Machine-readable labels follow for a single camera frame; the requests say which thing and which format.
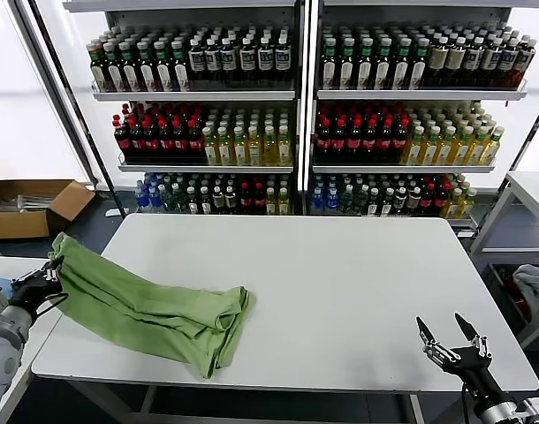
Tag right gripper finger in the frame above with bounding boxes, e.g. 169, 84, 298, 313
454, 313, 492, 359
416, 316, 454, 364

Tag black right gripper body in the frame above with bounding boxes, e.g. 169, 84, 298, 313
441, 346, 516, 410

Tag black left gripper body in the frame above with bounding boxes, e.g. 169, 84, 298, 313
11, 269, 64, 319

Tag green short-sleeve shirt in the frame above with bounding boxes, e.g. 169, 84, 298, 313
47, 231, 256, 380

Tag open cardboard box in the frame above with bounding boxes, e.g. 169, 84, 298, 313
0, 179, 96, 240

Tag dark storage bin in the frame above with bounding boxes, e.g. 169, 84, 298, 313
485, 263, 539, 346

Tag plastic-wrapped items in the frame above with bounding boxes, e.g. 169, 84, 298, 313
0, 194, 58, 215

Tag white crumpled cloth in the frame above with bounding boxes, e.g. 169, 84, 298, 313
512, 264, 539, 327

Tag small red cap cola bottle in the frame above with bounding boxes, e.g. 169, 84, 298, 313
238, 184, 253, 216
251, 184, 267, 216
420, 184, 435, 217
433, 184, 448, 217

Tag white side table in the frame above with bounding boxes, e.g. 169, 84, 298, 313
467, 170, 539, 351

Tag dark tea bottle green cap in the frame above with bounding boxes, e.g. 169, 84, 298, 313
319, 39, 339, 91
104, 42, 125, 94
137, 42, 157, 94
171, 41, 191, 93
375, 39, 394, 91
337, 39, 357, 91
120, 42, 141, 94
355, 39, 376, 91
392, 39, 413, 91
88, 42, 110, 94
410, 39, 430, 90
154, 41, 174, 94

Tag grey metal shelf unit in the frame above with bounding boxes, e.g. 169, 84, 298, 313
306, 0, 529, 231
61, 0, 307, 218

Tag dark bottle blue white label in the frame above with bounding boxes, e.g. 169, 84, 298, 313
256, 38, 275, 84
187, 40, 207, 84
498, 39, 519, 88
219, 39, 238, 84
239, 38, 257, 84
481, 38, 501, 88
464, 38, 483, 88
204, 39, 222, 84
273, 38, 292, 84

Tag reddish bottle white label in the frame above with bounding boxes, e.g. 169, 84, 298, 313
514, 40, 536, 89

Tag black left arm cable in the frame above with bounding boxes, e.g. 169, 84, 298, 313
34, 291, 71, 317

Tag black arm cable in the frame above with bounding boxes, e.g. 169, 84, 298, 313
34, 291, 71, 317
460, 382, 473, 424

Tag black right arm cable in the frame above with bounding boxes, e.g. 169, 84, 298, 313
460, 382, 473, 424

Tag black window frame post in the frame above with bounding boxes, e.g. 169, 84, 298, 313
472, 88, 539, 236
10, 0, 122, 218

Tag metal table frame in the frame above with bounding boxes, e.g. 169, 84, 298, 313
65, 379, 429, 424

